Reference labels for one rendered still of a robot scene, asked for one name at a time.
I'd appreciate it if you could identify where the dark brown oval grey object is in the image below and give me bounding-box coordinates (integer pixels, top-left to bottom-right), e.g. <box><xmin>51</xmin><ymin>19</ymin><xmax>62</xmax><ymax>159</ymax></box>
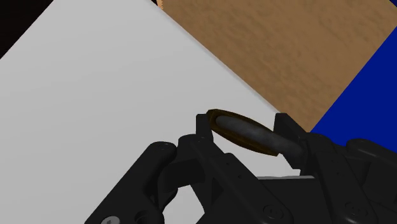
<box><xmin>205</xmin><ymin>108</ymin><xmax>306</xmax><ymax>157</ymax></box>

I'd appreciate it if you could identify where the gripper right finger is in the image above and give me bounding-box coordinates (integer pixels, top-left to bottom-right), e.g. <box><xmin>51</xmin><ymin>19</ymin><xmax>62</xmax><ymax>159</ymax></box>
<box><xmin>273</xmin><ymin>112</ymin><xmax>397</xmax><ymax>224</ymax></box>

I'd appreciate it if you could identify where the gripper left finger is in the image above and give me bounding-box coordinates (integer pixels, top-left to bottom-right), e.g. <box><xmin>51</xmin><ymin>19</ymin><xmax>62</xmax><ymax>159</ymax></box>
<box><xmin>83</xmin><ymin>113</ymin><xmax>296</xmax><ymax>224</ymax></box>

